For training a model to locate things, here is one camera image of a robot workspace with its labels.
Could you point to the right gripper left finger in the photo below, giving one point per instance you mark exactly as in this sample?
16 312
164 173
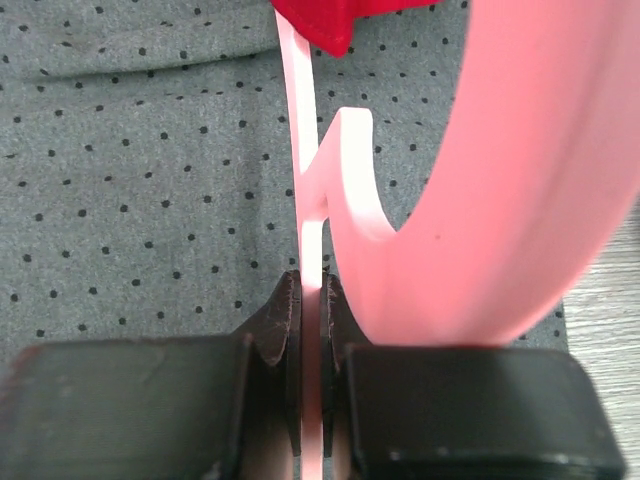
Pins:
276 331

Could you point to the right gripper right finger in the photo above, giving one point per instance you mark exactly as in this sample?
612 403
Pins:
338 328

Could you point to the grey dotted garment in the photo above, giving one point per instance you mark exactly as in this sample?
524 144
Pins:
146 173

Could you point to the pink hanger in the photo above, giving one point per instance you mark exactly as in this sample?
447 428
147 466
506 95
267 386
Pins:
538 165

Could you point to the dark red skirt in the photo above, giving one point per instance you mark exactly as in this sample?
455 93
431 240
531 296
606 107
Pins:
329 24

